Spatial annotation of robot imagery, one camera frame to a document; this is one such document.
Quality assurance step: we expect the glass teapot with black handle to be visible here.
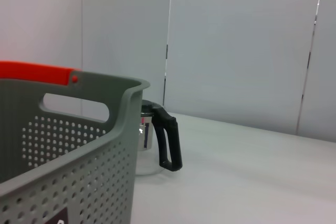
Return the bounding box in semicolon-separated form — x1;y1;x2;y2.
135;100;183;176

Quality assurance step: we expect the grey-green perforated storage bin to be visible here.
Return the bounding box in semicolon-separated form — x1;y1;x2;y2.
0;70;151;224

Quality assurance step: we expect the orange bin handle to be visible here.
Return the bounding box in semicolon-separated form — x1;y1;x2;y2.
0;61;79;87

